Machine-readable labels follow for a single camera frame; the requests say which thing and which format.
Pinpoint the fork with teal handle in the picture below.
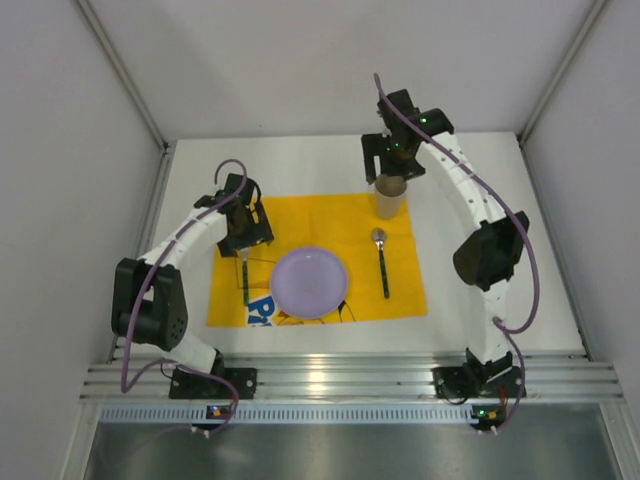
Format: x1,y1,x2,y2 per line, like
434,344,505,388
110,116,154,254
240,248,249,307

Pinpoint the beige paper cup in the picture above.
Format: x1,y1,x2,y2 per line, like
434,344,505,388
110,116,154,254
374,174,407,220

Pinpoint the lilac plate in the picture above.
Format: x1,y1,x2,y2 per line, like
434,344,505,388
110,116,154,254
269,247,349,320

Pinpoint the spoon with teal handle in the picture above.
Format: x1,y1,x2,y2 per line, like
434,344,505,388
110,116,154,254
371,228,390,299

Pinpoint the yellow printed cloth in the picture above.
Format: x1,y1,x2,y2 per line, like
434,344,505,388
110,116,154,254
206,193,428,328

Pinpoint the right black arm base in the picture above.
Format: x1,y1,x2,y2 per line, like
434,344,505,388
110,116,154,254
432,366,524,402

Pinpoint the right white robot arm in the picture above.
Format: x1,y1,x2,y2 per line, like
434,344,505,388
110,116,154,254
361,90,529,389

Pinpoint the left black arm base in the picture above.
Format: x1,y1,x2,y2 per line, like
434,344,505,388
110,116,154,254
168,368,258,400

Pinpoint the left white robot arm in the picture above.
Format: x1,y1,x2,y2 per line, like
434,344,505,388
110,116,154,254
111,173,274,377

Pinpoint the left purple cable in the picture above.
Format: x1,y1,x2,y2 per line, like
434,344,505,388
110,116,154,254
120,158,249,436

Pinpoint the purple cable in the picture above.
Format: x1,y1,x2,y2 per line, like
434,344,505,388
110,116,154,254
373,73,542,434
120,158,249,436

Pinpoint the aluminium mounting rail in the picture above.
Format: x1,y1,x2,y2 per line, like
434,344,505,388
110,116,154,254
80,354,623,403

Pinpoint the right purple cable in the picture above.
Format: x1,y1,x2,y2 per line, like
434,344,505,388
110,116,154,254
373,73,542,434

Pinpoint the perforated cable tray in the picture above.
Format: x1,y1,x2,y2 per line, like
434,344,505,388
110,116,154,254
100,403,502,425

